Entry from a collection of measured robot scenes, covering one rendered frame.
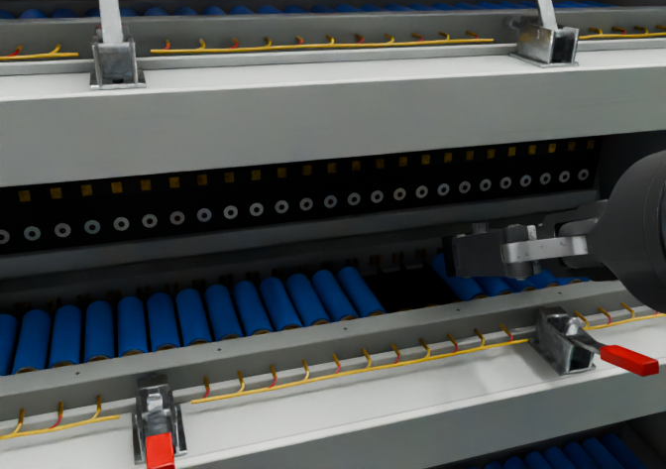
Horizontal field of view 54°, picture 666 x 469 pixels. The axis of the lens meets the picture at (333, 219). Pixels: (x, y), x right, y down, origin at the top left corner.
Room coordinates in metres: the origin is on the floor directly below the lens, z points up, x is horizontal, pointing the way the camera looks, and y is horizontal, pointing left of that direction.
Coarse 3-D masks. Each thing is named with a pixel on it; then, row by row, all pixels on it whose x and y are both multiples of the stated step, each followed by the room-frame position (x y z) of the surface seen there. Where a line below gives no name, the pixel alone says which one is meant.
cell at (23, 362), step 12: (36, 312) 0.43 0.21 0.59; (24, 324) 0.42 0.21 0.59; (36, 324) 0.42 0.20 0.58; (48, 324) 0.43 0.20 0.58; (24, 336) 0.41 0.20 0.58; (36, 336) 0.41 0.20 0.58; (48, 336) 0.42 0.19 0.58; (24, 348) 0.40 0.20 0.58; (36, 348) 0.40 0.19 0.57; (24, 360) 0.39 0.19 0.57; (36, 360) 0.39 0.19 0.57; (12, 372) 0.38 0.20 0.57
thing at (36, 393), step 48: (576, 288) 0.47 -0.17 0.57; (624, 288) 0.47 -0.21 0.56; (288, 336) 0.41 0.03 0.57; (336, 336) 0.41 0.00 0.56; (384, 336) 0.42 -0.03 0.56; (432, 336) 0.43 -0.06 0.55; (480, 336) 0.43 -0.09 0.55; (0, 384) 0.36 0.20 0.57; (48, 384) 0.36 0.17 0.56; (96, 384) 0.37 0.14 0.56; (192, 384) 0.39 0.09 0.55; (288, 384) 0.39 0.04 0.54
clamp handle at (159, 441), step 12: (156, 408) 0.34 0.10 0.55; (156, 420) 0.33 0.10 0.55; (156, 432) 0.32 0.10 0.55; (168, 432) 0.31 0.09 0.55; (156, 444) 0.30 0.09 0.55; (168, 444) 0.30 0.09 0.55; (156, 456) 0.29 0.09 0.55; (168, 456) 0.29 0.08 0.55; (156, 468) 0.28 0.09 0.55; (168, 468) 0.28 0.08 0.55
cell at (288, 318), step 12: (264, 288) 0.47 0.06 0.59; (276, 288) 0.47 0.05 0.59; (264, 300) 0.47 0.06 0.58; (276, 300) 0.45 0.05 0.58; (288, 300) 0.46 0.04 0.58; (276, 312) 0.44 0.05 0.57; (288, 312) 0.44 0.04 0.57; (276, 324) 0.44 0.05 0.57; (288, 324) 0.43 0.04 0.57; (300, 324) 0.43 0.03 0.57
